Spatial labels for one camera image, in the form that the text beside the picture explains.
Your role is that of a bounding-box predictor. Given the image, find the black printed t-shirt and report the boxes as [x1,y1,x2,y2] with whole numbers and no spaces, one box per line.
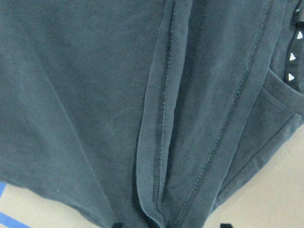
[0,0,304,228]

